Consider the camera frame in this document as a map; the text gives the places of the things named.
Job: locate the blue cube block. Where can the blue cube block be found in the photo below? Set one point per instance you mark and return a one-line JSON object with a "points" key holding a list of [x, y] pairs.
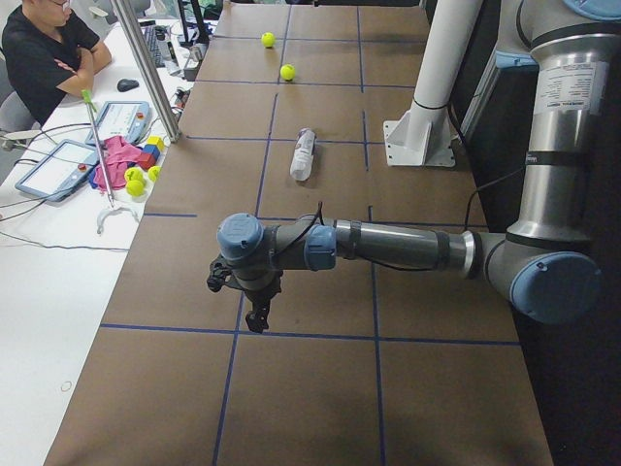
{"points": [[156, 153]]}

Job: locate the teach pendant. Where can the teach pendant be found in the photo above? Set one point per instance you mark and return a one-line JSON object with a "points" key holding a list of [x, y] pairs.
{"points": [[128, 119], [61, 172]]}

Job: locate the black keyboard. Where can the black keyboard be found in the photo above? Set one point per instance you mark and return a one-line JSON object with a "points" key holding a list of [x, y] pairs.
{"points": [[150, 36]]}

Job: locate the yellow cube block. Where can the yellow cube block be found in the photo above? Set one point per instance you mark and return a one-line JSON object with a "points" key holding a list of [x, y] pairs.
{"points": [[154, 143]]}

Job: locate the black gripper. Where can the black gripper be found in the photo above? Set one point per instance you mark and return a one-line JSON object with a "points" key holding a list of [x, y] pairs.
{"points": [[260, 294]]}

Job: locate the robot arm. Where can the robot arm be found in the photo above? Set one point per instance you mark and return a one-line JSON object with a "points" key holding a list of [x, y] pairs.
{"points": [[540, 264]]}

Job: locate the spare tennis ball one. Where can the spare tennis ball one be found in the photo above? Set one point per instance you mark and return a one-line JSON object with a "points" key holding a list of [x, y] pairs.
{"points": [[134, 174]]}

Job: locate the far teach pendant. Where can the far teach pendant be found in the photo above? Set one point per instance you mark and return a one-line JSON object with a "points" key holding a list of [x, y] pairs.
{"points": [[128, 119]]}

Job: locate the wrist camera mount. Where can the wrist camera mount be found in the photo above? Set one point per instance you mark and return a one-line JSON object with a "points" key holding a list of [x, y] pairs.
{"points": [[218, 276]]}

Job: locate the aluminium frame post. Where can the aluminium frame post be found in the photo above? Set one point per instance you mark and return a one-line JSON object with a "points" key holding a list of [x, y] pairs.
{"points": [[159, 98]]}

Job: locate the seated person black shirt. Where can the seated person black shirt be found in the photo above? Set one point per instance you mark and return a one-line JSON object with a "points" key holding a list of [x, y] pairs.
{"points": [[50, 53]]}

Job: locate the pink cloth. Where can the pink cloth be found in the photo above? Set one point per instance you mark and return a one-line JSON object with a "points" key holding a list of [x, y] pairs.
{"points": [[119, 155]]}

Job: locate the spare tennis ball three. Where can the spare tennis ball three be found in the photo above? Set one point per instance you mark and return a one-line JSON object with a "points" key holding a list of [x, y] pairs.
{"points": [[153, 173]]}

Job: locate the spare tennis ball two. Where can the spare tennis ball two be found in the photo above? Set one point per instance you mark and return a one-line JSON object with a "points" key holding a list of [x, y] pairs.
{"points": [[135, 188]]}

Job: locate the yellow tennis ball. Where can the yellow tennis ball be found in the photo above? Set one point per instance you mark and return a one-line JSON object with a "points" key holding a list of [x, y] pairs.
{"points": [[268, 40], [287, 72]]}

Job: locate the red cube block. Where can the red cube block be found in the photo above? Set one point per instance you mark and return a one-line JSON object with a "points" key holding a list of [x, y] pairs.
{"points": [[144, 160]]}

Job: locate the near teach pendant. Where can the near teach pendant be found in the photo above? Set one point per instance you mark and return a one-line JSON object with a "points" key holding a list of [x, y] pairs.
{"points": [[61, 172]]}

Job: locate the reach grabber stick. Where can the reach grabber stick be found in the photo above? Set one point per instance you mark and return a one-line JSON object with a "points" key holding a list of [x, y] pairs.
{"points": [[113, 208]]}

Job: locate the black computer mouse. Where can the black computer mouse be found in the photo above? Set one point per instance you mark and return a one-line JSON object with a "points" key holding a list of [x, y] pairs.
{"points": [[125, 85]]}

